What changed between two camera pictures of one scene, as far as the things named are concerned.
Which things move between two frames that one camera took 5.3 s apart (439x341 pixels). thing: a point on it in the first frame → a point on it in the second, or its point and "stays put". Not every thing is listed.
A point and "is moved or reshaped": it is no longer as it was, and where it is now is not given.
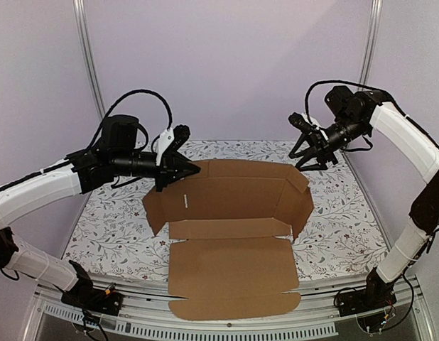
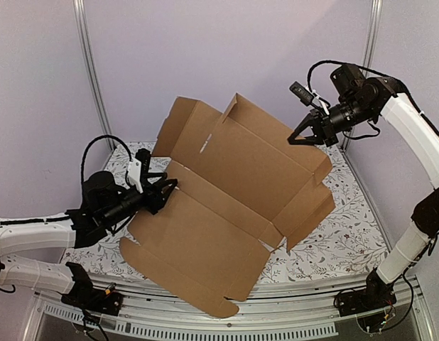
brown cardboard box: x=230 y=253 is moved or reshaped
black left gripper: x=174 y=166 → x=155 y=201
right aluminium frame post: x=371 y=42 stays put
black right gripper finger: x=292 y=155 → x=308 y=121
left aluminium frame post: x=86 y=45 stays put
